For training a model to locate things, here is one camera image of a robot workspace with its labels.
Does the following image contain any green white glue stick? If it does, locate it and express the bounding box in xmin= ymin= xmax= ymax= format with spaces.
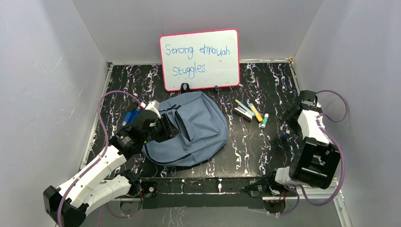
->
xmin=260 ymin=113 xmax=269 ymax=129

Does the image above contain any yellow highlighter pen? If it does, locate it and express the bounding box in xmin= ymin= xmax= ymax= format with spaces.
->
xmin=248 ymin=103 xmax=263 ymax=122

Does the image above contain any blue student backpack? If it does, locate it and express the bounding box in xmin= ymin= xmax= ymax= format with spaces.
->
xmin=141 ymin=91 xmax=228 ymax=167

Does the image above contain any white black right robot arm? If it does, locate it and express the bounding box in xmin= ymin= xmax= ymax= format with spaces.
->
xmin=266 ymin=90 xmax=340 ymax=196

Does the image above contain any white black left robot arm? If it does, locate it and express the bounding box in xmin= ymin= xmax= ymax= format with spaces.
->
xmin=43 ymin=110 xmax=180 ymax=227

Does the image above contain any blue stapler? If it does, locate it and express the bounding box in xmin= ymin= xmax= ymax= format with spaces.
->
xmin=121 ymin=106 xmax=141 ymax=129

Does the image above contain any pink framed whiteboard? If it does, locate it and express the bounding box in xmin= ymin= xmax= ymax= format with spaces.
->
xmin=159 ymin=28 xmax=241 ymax=92

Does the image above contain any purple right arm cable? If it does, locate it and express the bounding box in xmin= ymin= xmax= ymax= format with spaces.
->
xmin=294 ymin=90 xmax=349 ymax=208

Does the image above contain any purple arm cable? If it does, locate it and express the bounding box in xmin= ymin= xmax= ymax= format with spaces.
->
xmin=294 ymin=90 xmax=349 ymax=208
xmin=56 ymin=91 xmax=147 ymax=227

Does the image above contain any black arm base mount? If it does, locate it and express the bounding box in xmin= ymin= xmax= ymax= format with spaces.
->
xmin=120 ymin=177 xmax=296 ymax=213

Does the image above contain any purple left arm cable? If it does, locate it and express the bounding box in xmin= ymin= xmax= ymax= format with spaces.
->
xmin=56 ymin=91 xmax=147 ymax=227

